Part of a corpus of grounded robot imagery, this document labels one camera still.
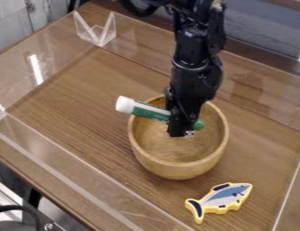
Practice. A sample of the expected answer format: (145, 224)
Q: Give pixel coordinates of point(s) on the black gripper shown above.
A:
(191, 87)

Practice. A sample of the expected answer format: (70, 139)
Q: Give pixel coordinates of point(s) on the green white marker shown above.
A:
(133, 107)

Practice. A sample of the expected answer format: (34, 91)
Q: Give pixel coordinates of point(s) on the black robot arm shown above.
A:
(198, 21)

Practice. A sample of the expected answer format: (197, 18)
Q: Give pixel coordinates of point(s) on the brown wooden bowl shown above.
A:
(179, 158)

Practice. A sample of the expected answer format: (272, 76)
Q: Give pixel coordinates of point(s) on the yellow blue fish toy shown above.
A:
(225, 197)

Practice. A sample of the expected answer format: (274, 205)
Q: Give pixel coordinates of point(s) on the clear acrylic tray wall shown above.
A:
(93, 197)

